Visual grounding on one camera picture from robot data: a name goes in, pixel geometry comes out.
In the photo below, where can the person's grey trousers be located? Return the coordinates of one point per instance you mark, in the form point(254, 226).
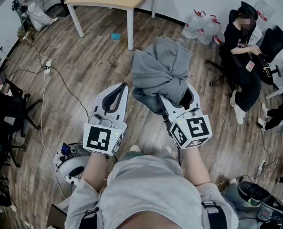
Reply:
point(129, 156)

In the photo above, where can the person's left forearm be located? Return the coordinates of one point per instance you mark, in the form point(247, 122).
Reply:
point(96, 168)

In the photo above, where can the person's right cream shoe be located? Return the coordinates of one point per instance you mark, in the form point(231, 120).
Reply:
point(165, 149)

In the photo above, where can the grey garment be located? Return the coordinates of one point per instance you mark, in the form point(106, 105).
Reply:
point(160, 65)

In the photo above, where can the person's left cream shoe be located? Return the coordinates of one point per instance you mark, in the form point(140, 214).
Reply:
point(135, 148)

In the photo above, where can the person's cream shoe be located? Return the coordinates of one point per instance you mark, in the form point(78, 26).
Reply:
point(165, 149)
point(135, 148)

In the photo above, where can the black office chair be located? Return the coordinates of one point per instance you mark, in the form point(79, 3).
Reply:
point(275, 39)
point(248, 8)

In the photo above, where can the small blue cloth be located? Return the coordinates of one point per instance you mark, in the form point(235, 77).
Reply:
point(116, 37)

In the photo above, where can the white red badge card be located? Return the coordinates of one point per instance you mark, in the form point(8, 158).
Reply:
point(250, 65)

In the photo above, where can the person's grey shirt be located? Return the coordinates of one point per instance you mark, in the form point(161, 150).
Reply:
point(143, 187)

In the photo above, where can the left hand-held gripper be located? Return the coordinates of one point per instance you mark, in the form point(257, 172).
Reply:
point(98, 137)

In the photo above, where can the black swivel chair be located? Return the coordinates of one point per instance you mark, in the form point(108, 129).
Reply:
point(10, 104)

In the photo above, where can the white power strip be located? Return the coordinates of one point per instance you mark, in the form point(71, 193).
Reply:
point(48, 66)
point(261, 168)

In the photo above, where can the black mesh chair seat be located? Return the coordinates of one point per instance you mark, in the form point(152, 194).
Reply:
point(251, 190)

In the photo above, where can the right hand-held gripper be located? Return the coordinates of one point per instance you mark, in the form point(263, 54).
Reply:
point(193, 128)

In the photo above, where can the clear water jug red label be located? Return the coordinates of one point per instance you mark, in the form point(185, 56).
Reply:
point(264, 13)

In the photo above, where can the person's right forearm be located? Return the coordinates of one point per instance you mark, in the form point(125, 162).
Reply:
point(195, 166)

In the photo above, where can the white box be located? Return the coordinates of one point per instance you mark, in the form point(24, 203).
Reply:
point(257, 36)

